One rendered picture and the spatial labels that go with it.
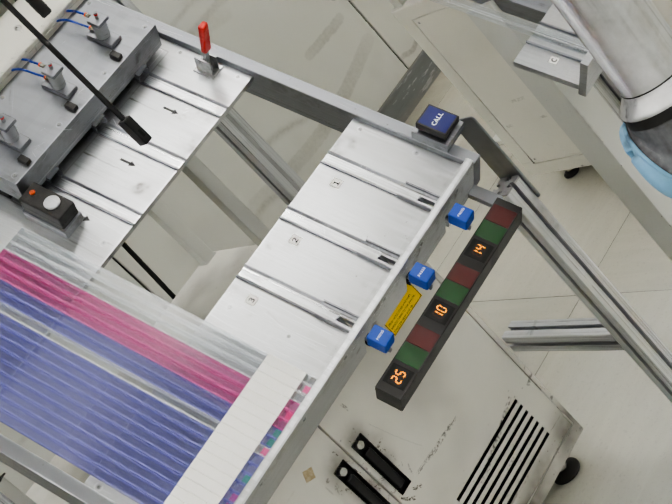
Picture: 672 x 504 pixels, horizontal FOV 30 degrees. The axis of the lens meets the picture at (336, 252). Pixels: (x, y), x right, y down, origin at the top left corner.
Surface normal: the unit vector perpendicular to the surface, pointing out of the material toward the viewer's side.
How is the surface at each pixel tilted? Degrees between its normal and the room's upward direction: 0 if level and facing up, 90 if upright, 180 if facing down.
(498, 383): 90
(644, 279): 0
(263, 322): 43
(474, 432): 88
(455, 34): 90
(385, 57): 90
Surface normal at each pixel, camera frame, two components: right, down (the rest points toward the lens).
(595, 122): 0.55, -0.07
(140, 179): -0.10, -0.54
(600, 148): -0.52, 0.74
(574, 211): -0.65, -0.66
